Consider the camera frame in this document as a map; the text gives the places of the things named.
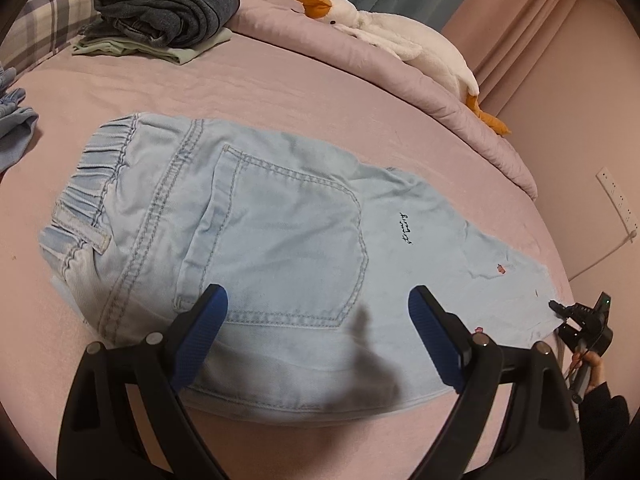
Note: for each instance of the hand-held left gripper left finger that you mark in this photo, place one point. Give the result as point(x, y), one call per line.
point(200, 330)

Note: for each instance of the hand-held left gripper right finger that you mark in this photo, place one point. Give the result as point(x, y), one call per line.
point(435, 335)

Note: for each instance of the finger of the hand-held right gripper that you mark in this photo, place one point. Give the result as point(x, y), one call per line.
point(565, 308)
point(570, 334)

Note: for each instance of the light blue strawberry pants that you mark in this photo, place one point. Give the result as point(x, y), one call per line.
point(280, 240)

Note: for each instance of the person's right forearm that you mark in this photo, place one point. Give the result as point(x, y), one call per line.
point(605, 420)

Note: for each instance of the person's right hand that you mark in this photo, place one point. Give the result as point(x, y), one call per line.
point(596, 364)

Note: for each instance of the pink bed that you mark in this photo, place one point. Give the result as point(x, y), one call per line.
point(150, 90)

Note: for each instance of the crumpled blue jeans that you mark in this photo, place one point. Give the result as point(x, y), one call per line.
point(15, 130)

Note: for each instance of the folded pale green garment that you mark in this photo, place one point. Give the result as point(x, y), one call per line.
point(180, 52)

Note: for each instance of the pink curtain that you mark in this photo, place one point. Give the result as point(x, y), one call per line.
point(510, 35)

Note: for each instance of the white goose plush toy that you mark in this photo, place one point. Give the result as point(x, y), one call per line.
point(400, 35)

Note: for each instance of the pink quilt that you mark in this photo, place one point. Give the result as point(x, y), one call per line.
point(310, 45)

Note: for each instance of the folded dark denim jeans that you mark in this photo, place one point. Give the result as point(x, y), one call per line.
point(170, 5)

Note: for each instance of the plaid pillow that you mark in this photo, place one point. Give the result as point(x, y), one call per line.
point(50, 5)

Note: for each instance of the white wall socket strip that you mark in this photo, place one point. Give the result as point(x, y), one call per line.
point(615, 195)

